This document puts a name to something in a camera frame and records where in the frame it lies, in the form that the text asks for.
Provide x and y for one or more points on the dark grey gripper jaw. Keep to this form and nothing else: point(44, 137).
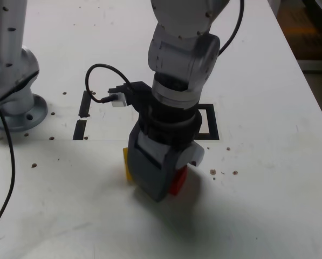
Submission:
point(150, 175)

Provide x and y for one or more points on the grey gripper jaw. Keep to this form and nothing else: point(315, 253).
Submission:
point(190, 155)

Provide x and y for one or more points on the yellow cube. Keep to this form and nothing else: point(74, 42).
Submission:
point(127, 164)

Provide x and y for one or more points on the red cube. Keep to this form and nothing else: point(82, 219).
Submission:
point(178, 182)

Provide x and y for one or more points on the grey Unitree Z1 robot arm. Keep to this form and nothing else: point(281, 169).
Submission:
point(182, 48)

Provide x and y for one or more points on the black tape square outline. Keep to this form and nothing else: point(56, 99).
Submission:
point(213, 121)

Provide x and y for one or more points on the black tape strip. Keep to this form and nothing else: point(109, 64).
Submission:
point(83, 105)

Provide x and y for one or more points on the grey background bar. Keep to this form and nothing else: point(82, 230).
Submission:
point(317, 65)

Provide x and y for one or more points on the brown background crate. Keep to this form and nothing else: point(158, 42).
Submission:
point(306, 27)

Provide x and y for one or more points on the small silver wrist camera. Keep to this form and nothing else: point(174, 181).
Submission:
point(120, 99)

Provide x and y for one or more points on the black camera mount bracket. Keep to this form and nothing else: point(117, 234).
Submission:
point(139, 90)

